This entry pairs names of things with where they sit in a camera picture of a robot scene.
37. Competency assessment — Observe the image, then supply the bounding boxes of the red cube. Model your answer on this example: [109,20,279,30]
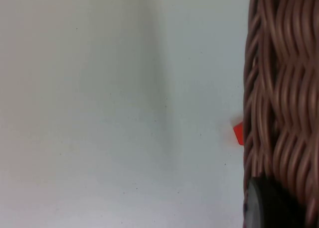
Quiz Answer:
[232,120,244,146]

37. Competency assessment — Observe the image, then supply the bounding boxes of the dark brown wicker basket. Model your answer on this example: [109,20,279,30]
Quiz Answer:
[242,0,319,228]

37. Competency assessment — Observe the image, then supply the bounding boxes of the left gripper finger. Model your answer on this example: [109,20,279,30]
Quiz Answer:
[243,177,308,228]

